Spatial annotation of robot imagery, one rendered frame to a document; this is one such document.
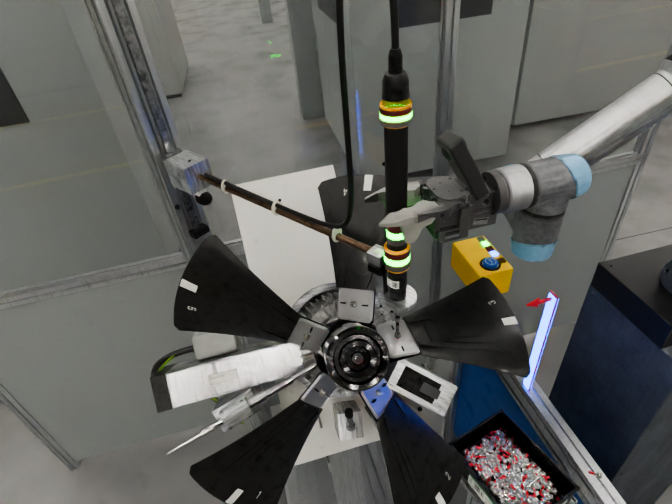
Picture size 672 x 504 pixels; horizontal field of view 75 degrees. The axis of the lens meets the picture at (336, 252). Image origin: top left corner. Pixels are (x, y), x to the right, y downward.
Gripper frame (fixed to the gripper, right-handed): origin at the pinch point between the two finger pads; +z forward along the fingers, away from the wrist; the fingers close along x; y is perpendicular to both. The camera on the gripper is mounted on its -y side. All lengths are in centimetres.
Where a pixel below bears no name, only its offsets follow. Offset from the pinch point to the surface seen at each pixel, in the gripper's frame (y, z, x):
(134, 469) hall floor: 151, 97, 62
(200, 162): 9, 29, 48
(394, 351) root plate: 31.5, -1.3, -3.2
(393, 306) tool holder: 19.8, -1.4, -2.5
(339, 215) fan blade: 13.0, 2.2, 19.0
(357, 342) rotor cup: 25.9, 5.9, -3.3
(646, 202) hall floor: 149, -250, 152
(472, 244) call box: 43, -39, 34
